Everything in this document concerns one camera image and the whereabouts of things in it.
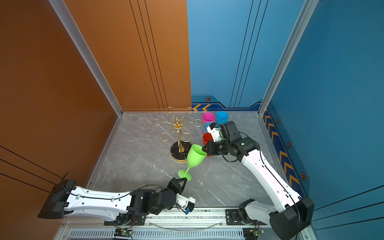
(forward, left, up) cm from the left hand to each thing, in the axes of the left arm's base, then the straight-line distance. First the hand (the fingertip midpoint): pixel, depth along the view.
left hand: (184, 175), depth 71 cm
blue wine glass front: (+32, -11, -1) cm, 34 cm away
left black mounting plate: (-16, +23, -16) cm, 33 cm away
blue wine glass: (+41, -22, -3) cm, 47 cm away
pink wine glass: (+40, -13, -1) cm, 42 cm away
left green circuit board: (-21, +29, -18) cm, 40 cm away
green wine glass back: (+4, -5, +10) cm, 13 cm away
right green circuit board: (-21, -32, -17) cm, 42 cm away
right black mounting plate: (-15, -24, -15) cm, 32 cm away
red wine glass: (+12, -11, +15) cm, 22 cm away
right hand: (+10, -8, +7) cm, 15 cm away
